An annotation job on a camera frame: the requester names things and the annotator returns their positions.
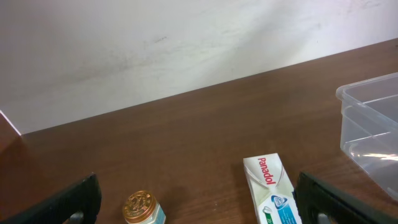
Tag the clear plastic container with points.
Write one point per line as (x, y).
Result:
(369, 128)

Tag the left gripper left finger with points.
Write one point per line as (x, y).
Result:
(78, 203)

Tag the white Panadol box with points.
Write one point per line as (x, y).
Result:
(271, 190)

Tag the small jar gold lid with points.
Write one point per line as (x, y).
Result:
(142, 208)

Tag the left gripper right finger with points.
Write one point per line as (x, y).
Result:
(318, 201)

